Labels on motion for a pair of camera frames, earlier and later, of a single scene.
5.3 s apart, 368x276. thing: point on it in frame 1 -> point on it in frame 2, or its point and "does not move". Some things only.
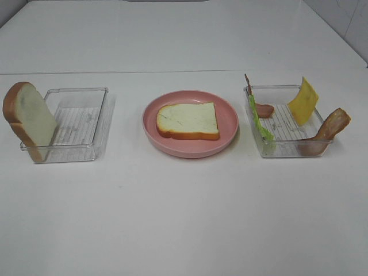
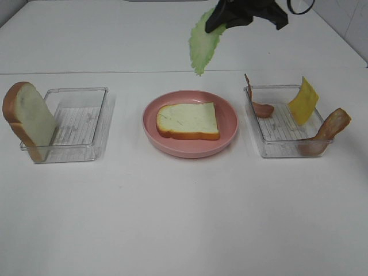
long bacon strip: x=317 y=146 does not move
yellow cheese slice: x=302 y=106 does not move
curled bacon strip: x=264 y=110 does not move
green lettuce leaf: x=268 y=140 -> x=203 y=43
